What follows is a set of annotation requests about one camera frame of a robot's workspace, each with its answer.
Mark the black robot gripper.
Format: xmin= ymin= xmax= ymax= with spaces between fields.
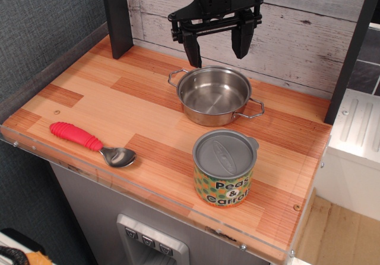
xmin=168 ymin=0 xmax=264 ymax=68

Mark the red handled metal spoon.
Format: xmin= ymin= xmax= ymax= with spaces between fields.
xmin=49 ymin=122 xmax=137 ymax=168

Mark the clear acrylic edge guard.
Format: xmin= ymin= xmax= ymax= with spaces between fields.
xmin=0 ymin=125 xmax=295 ymax=258

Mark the stainless steel pot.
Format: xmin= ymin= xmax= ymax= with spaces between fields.
xmin=168 ymin=66 xmax=265 ymax=127

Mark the peas and carrots toy can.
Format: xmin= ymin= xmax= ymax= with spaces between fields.
xmin=192 ymin=129 xmax=259 ymax=207

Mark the white toy sink unit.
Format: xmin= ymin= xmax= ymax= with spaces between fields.
xmin=313 ymin=24 xmax=380 ymax=221

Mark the grey toy fridge cabinet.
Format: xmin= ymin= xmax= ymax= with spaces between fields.
xmin=51 ymin=164 xmax=268 ymax=264

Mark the silver ice dispenser panel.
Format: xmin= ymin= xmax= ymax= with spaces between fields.
xmin=116 ymin=214 xmax=190 ymax=264

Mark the orange object bottom left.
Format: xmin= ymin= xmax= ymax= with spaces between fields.
xmin=26 ymin=251 xmax=55 ymax=265

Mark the dark left upright post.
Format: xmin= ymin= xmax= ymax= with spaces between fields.
xmin=103 ymin=0 xmax=134 ymax=59

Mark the dark upright post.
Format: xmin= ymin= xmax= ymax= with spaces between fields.
xmin=324 ymin=0 xmax=378 ymax=125
xmin=103 ymin=0 xmax=134 ymax=59

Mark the dark right upright post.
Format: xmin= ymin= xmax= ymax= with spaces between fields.
xmin=324 ymin=0 xmax=378 ymax=125

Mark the white frame bottom left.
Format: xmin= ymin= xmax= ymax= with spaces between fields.
xmin=1 ymin=229 xmax=30 ymax=265

